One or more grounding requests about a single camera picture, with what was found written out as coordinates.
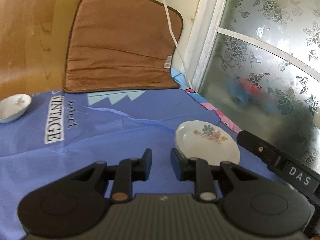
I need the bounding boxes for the floral plate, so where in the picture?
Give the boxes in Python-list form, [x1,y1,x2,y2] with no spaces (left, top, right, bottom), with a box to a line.
[175,120,240,166]
[0,94,32,124]

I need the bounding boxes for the floral plate back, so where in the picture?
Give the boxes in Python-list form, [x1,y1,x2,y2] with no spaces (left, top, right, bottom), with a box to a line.
[0,94,32,124]

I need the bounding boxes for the blue patterned tablecloth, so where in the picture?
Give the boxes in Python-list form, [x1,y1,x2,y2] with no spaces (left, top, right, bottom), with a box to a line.
[1,86,240,239]

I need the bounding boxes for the brown seat cushion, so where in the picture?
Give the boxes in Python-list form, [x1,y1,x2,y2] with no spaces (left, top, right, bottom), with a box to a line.
[63,0,183,93]

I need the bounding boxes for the frosted floral glass door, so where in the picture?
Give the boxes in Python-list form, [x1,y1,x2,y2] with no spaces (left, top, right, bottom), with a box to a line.
[190,0,319,171]

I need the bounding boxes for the white power cable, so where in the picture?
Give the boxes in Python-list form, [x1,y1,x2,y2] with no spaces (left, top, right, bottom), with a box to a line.
[155,0,193,90]

